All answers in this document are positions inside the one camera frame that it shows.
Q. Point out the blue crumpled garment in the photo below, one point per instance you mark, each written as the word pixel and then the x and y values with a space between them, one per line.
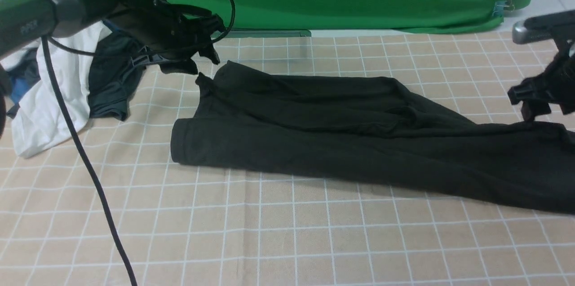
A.
pixel 27 70

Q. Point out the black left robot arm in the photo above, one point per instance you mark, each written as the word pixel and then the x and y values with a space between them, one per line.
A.
pixel 23 21

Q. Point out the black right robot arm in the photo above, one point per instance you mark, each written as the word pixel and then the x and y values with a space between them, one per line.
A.
pixel 560 27

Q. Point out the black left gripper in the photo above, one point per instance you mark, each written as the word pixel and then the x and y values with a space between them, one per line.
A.
pixel 173 31

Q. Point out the dark gray long-sleeve top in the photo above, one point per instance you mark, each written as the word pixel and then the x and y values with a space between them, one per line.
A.
pixel 372 130

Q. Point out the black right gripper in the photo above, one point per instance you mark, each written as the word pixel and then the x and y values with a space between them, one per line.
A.
pixel 555 85

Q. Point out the blue binder clip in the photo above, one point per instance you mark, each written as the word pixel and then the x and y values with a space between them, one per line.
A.
pixel 500 7

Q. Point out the dark teal crumpled garment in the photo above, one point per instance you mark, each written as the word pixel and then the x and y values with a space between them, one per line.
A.
pixel 111 82

